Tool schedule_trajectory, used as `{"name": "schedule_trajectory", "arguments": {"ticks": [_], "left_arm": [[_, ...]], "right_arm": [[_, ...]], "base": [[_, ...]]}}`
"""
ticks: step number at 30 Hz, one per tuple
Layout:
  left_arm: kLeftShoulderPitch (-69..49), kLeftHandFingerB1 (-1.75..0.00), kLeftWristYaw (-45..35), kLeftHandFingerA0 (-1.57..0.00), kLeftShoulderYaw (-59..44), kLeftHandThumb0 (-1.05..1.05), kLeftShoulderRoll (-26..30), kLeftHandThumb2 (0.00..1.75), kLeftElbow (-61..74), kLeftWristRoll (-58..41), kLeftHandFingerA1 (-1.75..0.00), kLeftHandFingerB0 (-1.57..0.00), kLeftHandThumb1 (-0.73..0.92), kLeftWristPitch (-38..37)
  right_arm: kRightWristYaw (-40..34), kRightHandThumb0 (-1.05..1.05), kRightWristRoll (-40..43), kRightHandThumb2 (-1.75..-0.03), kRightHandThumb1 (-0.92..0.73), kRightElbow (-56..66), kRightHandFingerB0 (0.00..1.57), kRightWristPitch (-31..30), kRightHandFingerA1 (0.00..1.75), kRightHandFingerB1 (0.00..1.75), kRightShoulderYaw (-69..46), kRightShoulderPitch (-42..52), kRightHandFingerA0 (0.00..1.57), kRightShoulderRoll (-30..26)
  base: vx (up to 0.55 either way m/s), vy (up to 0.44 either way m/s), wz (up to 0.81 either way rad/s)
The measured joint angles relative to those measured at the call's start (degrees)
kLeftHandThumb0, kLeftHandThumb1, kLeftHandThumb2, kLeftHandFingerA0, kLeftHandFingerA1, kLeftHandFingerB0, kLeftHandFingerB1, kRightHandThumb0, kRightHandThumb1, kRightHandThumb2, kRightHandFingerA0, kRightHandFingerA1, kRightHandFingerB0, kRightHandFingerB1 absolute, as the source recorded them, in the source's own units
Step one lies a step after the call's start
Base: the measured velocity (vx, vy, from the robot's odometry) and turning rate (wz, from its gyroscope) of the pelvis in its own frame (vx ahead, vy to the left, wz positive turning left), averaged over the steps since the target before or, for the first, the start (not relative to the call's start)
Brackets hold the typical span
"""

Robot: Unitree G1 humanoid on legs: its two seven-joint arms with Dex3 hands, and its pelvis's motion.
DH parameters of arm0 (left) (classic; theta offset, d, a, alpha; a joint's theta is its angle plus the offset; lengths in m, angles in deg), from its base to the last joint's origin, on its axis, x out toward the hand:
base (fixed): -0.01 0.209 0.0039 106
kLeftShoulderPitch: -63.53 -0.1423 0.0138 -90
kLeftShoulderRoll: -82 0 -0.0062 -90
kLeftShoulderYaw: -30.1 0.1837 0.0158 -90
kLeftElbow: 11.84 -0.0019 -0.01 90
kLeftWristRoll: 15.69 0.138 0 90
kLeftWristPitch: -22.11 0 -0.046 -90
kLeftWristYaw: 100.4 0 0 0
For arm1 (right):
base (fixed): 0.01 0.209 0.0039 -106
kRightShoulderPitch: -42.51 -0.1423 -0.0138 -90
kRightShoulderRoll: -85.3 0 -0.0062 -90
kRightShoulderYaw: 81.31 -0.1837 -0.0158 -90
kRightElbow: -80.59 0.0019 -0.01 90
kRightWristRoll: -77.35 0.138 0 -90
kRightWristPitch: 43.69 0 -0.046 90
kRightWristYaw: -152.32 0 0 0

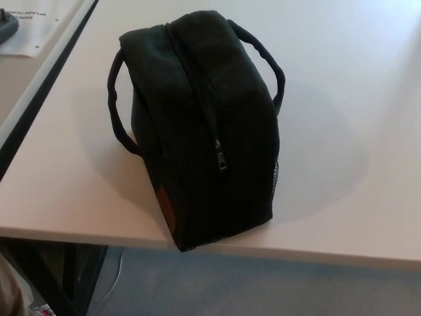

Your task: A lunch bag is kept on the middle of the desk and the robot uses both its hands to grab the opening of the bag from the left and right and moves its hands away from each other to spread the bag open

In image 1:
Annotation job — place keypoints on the dark grey rounded object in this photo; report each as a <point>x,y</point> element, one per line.
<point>8,29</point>

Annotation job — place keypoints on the white printed paper sheet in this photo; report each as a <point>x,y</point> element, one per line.
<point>49,29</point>

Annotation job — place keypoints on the black fabric lunch bag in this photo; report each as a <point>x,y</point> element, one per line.
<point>230,115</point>

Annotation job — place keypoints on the red and white packet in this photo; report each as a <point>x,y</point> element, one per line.
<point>44,311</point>

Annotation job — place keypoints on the tan fabric bundle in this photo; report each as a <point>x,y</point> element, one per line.
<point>13,291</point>

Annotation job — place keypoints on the dark desk leg frame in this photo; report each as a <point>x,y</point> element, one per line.
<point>65,273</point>

